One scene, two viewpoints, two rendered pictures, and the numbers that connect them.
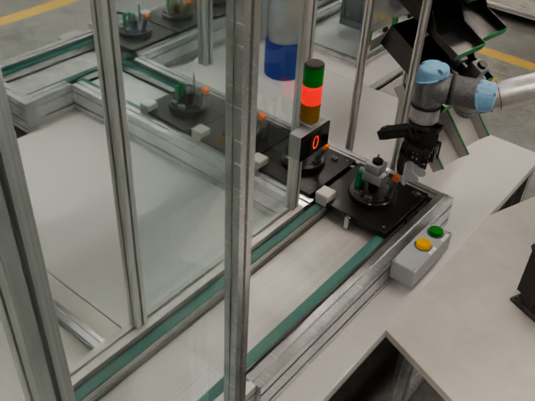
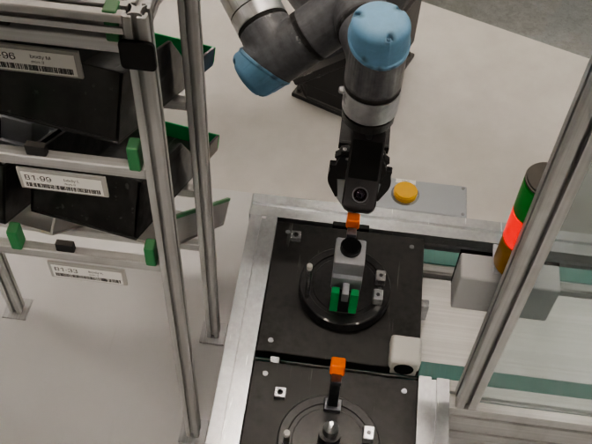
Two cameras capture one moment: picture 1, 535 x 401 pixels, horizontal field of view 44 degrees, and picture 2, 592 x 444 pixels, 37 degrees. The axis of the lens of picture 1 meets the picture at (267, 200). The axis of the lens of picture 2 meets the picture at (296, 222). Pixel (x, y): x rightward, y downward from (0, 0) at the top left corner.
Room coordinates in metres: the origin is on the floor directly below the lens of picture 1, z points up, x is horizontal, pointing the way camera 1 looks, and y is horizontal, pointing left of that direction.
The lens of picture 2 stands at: (1.99, 0.27, 2.11)
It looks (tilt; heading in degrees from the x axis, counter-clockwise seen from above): 53 degrees down; 237
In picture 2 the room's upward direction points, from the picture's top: 4 degrees clockwise
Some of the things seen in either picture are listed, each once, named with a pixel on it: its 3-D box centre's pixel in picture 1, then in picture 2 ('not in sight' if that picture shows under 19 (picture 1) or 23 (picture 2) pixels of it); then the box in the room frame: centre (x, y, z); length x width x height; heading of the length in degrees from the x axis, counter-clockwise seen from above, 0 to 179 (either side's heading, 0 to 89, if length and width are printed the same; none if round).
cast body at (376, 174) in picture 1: (372, 168); (348, 264); (1.53, -0.29, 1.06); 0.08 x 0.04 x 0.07; 53
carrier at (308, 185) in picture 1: (302, 149); (329, 436); (1.68, -0.10, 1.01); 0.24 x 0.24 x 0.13; 53
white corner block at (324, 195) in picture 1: (325, 196); (403, 356); (1.50, -0.17, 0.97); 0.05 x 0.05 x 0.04; 53
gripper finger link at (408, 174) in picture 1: (409, 176); not in sight; (1.45, -0.38, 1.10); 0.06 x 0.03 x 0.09; 53
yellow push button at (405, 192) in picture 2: (423, 245); (404, 193); (1.32, -0.42, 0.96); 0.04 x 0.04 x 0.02
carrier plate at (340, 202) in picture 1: (372, 197); (344, 294); (1.52, -0.30, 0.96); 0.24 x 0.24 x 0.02; 53
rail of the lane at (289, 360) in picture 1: (362, 284); (512, 253); (1.21, -0.26, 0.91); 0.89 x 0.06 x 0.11; 143
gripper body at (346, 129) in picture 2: (420, 141); (365, 135); (1.46, -0.39, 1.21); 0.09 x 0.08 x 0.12; 53
